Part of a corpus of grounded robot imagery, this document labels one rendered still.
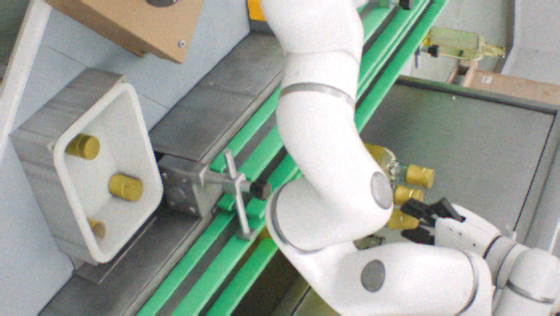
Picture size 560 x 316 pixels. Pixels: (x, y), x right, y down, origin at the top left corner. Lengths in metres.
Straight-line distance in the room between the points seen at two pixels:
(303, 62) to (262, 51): 0.58
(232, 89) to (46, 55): 0.39
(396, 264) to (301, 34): 0.27
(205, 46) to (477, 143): 0.64
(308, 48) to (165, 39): 0.34
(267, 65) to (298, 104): 0.56
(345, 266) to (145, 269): 0.37
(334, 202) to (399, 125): 0.95
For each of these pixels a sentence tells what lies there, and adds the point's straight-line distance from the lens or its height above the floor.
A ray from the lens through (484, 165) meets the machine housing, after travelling 1.59.
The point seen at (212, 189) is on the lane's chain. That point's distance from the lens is 1.21.
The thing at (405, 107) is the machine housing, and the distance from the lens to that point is 1.75.
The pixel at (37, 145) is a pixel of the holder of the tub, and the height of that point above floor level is 0.81.
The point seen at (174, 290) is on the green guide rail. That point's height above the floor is 0.91.
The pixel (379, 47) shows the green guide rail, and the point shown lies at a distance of 1.55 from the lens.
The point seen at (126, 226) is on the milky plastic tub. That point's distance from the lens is 1.13.
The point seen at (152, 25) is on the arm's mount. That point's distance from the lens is 1.08.
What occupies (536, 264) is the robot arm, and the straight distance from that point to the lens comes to 1.01.
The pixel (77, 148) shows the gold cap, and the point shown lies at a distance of 1.05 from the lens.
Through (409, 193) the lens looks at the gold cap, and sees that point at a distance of 1.25.
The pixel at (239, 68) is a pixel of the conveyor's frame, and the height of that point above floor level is 0.80.
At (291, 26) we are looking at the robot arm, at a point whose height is 1.14.
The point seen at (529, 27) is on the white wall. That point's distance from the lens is 7.71.
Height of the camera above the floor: 1.50
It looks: 27 degrees down
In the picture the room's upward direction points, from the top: 103 degrees clockwise
